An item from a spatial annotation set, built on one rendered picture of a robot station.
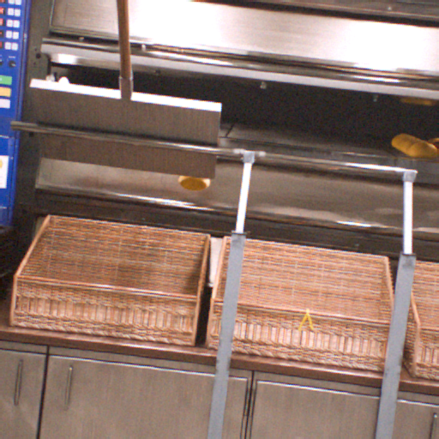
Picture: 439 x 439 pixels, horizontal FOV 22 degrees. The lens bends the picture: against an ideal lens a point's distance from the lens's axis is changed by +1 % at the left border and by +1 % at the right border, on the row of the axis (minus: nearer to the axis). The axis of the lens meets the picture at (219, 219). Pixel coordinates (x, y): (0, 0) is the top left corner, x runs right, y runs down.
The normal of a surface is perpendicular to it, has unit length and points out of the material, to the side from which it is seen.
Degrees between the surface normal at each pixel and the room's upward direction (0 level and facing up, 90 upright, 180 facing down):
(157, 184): 70
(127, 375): 90
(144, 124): 141
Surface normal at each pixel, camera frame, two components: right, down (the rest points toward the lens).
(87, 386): -0.04, 0.13
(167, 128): -0.12, 0.84
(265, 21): 0.00, -0.22
